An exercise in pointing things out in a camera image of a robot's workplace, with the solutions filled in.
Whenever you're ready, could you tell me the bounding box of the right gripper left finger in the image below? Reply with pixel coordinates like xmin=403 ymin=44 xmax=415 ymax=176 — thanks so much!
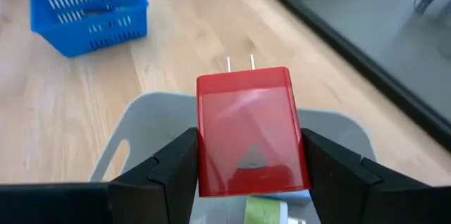
xmin=108 ymin=127 xmax=200 ymax=224

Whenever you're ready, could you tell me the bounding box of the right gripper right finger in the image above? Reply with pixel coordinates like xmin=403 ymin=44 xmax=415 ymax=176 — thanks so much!
xmin=302 ymin=128 xmax=429 ymax=224

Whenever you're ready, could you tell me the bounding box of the green and white charger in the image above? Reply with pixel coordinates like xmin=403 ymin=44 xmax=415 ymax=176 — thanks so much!
xmin=244 ymin=195 xmax=289 ymax=224

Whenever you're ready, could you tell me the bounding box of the red wall charger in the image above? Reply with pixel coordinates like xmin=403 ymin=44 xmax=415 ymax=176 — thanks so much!
xmin=196 ymin=54 xmax=311 ymax=199

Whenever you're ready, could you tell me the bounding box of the grey plastic bin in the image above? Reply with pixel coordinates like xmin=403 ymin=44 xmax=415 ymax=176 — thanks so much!
xmin=89 ymin=92 xmax=377 ymax=224

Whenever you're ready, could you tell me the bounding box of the blue slotted plastic basket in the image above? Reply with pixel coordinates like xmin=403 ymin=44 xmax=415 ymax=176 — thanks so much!
xmin=29 ymin=0 xmax=150 ymax=58

